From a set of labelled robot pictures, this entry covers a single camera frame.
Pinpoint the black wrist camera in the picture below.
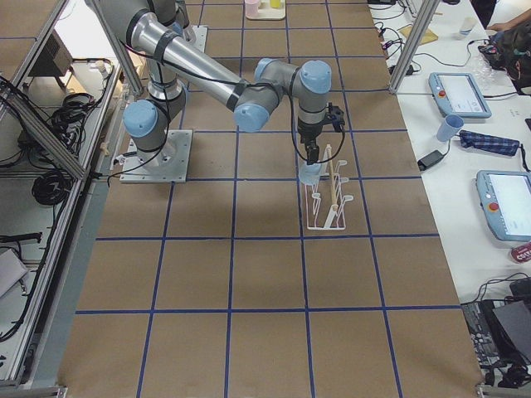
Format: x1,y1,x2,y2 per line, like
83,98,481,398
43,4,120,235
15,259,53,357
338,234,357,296
325,102,345,133

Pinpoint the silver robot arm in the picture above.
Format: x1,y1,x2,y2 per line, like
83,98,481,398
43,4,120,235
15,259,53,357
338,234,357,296
87,1,341,165

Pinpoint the upper teach pendant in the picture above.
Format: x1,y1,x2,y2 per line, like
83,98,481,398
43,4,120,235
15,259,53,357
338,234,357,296
428,72,492,119

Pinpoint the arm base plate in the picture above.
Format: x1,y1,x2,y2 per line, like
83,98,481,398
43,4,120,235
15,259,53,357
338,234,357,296
183,25,208,52
119,129,193,183

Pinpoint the lower teach pendant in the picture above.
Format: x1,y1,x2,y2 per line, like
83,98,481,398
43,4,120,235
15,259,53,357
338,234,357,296
475,170,530,242

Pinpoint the blue cup on desk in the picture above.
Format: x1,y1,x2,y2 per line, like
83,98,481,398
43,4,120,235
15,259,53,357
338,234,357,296
436,114,464,142

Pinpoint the cream plastic tray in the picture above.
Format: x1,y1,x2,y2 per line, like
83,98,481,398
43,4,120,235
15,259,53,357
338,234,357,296
246,0,286,21

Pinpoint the light blue plastic cup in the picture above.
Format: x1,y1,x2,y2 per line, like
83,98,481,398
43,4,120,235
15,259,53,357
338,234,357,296
298,161,321,186

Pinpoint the wooden rack rod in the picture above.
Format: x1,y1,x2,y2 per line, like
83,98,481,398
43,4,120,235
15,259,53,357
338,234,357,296
325,144,339,212

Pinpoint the pink plastic cup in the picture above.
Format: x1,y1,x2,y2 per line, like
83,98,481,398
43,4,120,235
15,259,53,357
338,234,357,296
244,0,261,19

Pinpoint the teach pendant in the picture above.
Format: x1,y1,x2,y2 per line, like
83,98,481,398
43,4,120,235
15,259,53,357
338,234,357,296
428,72,492,119
475,170,530,242

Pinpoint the blue plaid folded umbrella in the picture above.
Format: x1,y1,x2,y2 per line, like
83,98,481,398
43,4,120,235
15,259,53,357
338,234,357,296
459,130,520,157

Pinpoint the aluminium frame post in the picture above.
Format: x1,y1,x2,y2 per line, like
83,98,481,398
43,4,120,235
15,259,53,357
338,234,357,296
389,0,440,95

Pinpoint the white wire cup rack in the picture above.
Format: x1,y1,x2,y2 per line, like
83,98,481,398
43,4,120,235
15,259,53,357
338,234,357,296
302,160,353,231

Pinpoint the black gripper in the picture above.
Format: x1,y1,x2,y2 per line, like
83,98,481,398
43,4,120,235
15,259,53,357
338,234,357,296
297,124,323,160

